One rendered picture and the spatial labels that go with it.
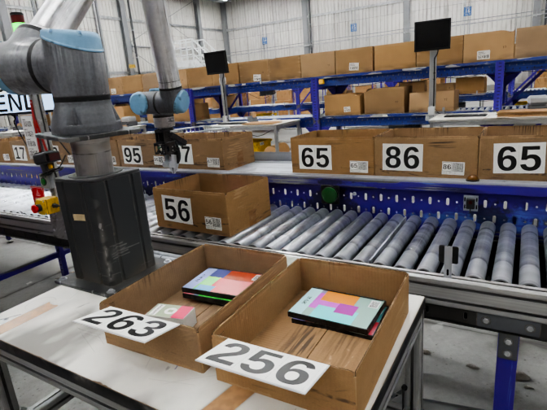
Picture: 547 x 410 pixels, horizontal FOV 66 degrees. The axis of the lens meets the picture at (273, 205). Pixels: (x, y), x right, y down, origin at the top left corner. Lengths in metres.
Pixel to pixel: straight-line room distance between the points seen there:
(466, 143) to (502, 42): 4.55
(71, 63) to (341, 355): 0.97
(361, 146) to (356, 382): 1.26
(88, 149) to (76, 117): 0.10
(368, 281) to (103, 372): 0.62
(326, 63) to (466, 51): 1.94
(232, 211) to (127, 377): 0.82
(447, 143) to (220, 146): 1.08
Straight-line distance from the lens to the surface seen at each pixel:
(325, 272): 1.09
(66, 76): 1.27
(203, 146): 2.24
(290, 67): 7.05
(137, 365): 0.97
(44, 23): 1.49
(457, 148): 1.74
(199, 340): 0.86
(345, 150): 1.85
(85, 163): 1.31
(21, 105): 2.36
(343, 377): 0.72
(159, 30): 1.72
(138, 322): 0.90
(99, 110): 1.27
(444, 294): 1.26
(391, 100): 6.19
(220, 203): 1.58
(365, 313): 0.98
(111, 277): 1.32
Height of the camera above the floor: 1.28
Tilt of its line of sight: 16 degrees down
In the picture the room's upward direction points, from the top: 5 degrees counter-clockwise
